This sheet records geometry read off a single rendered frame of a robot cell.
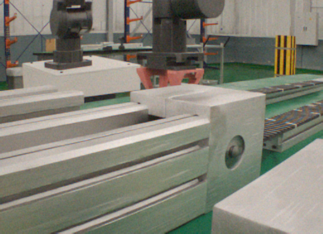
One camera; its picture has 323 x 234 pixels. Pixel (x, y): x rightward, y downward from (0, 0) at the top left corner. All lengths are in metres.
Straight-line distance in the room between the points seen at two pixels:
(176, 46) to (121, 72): 0.43
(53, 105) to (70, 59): 0.55
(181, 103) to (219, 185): 0.08
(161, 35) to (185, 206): 0.33
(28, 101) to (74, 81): 0.50
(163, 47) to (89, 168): 0.36
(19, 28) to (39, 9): 0.72
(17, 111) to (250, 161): 0.25
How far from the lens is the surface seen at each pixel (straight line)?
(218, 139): 0.28
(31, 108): 0.38
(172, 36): 0.53
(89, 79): 0.89
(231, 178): 0.31
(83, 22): 0.92
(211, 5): 0.49
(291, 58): 6.88
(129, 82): 0.97
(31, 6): 8.51
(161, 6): 0.54
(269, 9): 12.94
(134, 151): 0.21
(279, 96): 0.88
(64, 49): 0.94
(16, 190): 0.18
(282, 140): 0.48
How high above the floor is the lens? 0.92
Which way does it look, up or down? 13 degrees down
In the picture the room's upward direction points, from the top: straight up
